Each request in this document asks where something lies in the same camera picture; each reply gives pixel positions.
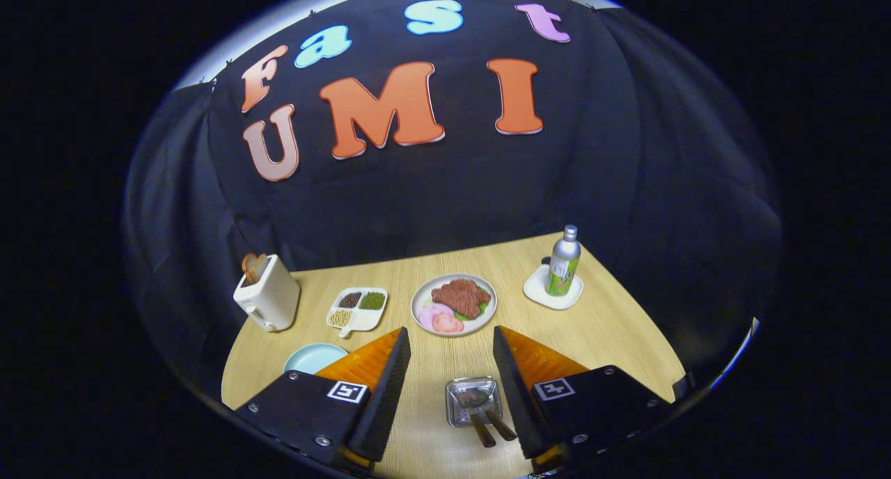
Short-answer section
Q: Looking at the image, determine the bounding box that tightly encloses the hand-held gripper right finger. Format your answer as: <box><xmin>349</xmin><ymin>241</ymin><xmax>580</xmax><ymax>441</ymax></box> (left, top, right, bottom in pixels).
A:
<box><xmin>493</xmin><ymin>324</ymin><xmax>680</xmax><ymax>466</ymax></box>

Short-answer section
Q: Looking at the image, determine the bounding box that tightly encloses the white oval plate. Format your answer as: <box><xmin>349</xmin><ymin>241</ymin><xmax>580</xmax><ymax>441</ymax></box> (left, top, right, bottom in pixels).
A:
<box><xmin>410</xmin><ymin>274</ymin><xmax>498</xmax><ymax>338</ymax></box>

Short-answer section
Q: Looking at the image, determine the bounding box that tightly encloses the teal round plate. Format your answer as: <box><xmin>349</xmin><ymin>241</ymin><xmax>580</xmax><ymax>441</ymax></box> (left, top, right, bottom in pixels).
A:
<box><xmin>283</xmin><ymin>343</ymin><xmax>349</xmax><ymax>375</ymax></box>

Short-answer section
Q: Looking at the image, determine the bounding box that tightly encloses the metal fork with wooden handle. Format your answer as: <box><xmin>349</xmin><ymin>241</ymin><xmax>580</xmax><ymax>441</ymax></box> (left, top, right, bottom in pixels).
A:
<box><xmin>482</xmin><ymin>404</ymin><xmax>519</xmax><ymax>443</ymax></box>

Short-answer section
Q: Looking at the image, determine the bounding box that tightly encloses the white divided tray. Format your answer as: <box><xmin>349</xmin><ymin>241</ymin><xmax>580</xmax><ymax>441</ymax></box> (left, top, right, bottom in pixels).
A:
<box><xmin>326</xmin><ymin>287</ymin><xmax>388</xmax><ymax>338</ymax></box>

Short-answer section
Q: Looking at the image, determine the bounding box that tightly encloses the pink round ham slice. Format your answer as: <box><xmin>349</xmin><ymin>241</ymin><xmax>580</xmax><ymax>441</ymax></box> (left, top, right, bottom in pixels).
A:
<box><xmin>418</xmin><ymin>304</ymin><xmax>453</xmax><ymax>331</ymax></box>

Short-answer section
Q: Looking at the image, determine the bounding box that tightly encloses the green and silver bottle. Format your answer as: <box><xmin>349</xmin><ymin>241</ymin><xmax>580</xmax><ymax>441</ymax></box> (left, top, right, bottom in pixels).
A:
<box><xmin>545</xmin><ymin>225</ymin><xmax>581</xmax><ymax>297</ymax></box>

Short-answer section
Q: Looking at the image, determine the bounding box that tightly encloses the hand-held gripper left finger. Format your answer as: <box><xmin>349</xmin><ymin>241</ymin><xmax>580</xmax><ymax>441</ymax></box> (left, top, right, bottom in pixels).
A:
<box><xmin>233</xmin><ymin>326</ymin><xmax>411</xmax><ymax>469</ymax></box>

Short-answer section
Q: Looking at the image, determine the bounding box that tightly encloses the brown steak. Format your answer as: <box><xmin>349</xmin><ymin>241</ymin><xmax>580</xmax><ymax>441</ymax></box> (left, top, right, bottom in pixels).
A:
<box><xmin>431</xmin><ymin>278</ymin><xmax>492</xmax><ymax>320</ymax></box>

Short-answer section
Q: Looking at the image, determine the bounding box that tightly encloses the metal spoon with wooden handle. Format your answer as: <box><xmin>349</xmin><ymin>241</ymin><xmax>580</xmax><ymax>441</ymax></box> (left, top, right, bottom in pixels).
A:
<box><xmin>456</xmin><ymin>388</ymin><xmax>497</xmax><ymax>449</ymax></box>

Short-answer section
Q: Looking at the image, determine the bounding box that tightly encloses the metal wire cutlery rack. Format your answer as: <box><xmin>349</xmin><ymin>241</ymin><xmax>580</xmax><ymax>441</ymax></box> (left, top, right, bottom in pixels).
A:
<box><xmin>445</xmin><ymin>376</ymin><xmax>503</xmax><ymax>429</ymax></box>

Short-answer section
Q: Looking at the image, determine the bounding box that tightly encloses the small white saucer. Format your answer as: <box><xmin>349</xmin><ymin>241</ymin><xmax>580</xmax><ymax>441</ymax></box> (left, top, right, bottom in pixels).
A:
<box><xmin>523</xmin><ymin>258</ymin><xmax>584</xmax><ymax>311</ymax></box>

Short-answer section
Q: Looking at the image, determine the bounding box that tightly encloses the white toaster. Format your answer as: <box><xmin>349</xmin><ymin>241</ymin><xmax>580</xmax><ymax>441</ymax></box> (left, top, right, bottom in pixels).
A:
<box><xmin>232</xmin><ymin>254</ymin><xmax>301</xmax><ymax>333</ymax></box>

